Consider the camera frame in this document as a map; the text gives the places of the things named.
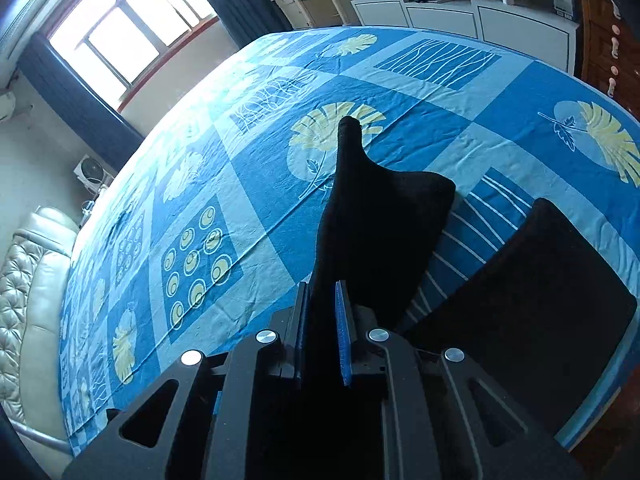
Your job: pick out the black pants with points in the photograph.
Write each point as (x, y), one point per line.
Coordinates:
(380, 220)

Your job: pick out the blue leaf-patterned bed sheet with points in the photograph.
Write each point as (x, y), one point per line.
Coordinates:
(250, 160)

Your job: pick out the brown wooden cabinet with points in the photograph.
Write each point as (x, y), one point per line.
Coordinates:
(600, 35)

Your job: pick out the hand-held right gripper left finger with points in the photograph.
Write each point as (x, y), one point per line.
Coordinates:
(300, 335)

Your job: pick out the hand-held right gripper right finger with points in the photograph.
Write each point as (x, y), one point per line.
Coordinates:
(345, 335)

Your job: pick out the white television cabinet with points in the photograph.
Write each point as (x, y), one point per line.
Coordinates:
(450, 17)

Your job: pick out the cream tufted leather headboard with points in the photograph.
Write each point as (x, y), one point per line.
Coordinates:
(30, 310)

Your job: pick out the window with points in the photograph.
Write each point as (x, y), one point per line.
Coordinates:
(130, 25)

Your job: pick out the white electric fan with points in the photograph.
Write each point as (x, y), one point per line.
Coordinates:
(92, 172)

